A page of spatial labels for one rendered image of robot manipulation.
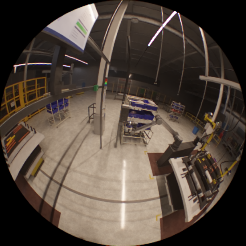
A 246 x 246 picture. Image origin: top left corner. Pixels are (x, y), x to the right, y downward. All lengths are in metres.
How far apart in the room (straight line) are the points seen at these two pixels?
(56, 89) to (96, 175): 2.08
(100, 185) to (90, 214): 0.88
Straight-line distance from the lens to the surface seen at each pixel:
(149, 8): 9.14
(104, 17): 7.38
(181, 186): 1.88
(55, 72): 0.57
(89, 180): 2.21
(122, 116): 1.58
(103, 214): 2.13
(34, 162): 2.71
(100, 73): 2.62
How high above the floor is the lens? 2.09
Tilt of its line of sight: 29 degrees down
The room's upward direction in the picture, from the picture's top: 11 degrees clockwise
